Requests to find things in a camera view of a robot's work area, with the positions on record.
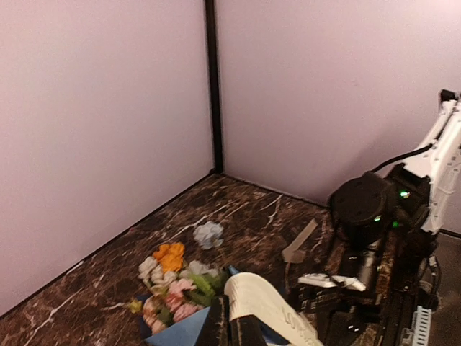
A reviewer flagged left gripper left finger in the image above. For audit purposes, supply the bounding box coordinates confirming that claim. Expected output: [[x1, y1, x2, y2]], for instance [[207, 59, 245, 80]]
[[196, 295, 230, 346]]

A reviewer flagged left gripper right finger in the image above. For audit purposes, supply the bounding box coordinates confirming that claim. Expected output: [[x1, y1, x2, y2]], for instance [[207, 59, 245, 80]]
[[230, 315, 265, 346]]

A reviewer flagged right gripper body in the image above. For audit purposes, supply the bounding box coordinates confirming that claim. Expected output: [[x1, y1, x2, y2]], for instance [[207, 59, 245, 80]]
[[287, 280, 389, 345]]

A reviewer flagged blue wrapping paper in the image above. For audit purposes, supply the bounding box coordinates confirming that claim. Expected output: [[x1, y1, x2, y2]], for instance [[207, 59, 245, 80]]
[[135, 265, 289, 346]]

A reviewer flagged beige ribbon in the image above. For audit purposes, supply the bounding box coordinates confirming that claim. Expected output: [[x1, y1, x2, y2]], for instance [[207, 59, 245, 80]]
[[223, 218, 325, 346]]

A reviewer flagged pink fake flower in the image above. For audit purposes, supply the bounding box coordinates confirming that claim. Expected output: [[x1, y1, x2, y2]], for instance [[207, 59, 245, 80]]
[[142, 279, 204, 334]]

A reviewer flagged light blue fake flower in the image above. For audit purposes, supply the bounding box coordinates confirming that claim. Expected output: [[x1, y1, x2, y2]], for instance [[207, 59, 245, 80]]
[[179, 221, 224, 285]]

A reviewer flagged orange fake flower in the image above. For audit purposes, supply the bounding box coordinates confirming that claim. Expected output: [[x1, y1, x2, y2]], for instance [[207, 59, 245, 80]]
[[153, 242, 185, 273]]

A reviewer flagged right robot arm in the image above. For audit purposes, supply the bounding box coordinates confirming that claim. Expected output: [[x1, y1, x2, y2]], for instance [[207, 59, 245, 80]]
[[292, 89, 460, 345]]

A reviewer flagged white cable duct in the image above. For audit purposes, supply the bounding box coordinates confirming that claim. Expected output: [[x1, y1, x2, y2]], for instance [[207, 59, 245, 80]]
[[411, 306, 432, 346]]

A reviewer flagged right black frame post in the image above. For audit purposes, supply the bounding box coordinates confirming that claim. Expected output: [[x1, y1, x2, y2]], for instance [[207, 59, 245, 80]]
[[204, 0, 224, 174]]

